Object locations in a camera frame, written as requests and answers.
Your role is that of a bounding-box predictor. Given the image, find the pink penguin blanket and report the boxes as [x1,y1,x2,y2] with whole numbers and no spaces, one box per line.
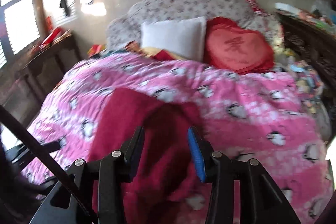
[29,53,333,223]

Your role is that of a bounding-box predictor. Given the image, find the colourful patterned cloth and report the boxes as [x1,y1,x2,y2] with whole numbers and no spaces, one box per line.
[286,60,325,115]

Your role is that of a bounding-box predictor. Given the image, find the dark carved wooden cabinet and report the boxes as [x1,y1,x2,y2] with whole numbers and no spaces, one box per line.
[276,12,336,90]

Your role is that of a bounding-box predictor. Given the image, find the lattice window door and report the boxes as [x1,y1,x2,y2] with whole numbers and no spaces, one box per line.
[1,0,47,68]

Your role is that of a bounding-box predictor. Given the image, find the red heart cushion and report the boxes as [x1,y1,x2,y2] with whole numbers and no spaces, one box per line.
[203,17,274,75]

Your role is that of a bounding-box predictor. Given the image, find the red items by bed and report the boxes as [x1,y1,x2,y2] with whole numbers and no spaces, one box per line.
[87,44,106,57]

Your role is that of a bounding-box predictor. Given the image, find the yellow red folded cloth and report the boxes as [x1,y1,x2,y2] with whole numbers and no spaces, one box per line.
[125,41,185,61]

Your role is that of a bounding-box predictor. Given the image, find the white pillow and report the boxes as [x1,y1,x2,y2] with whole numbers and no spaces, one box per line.
[141,16,207,61]

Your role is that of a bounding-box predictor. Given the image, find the dark red fleece garment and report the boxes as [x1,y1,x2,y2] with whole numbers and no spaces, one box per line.
[88,88,202,223]

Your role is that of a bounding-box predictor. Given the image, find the dark cloth on hook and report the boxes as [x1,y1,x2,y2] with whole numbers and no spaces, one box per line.
[60,0,71,17]

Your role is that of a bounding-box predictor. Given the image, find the red box on table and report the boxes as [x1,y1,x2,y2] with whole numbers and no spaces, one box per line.
[40,27,64,47]

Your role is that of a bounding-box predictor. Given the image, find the dark wooden side table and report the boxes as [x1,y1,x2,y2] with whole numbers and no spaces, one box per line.
[21,30,83,103]

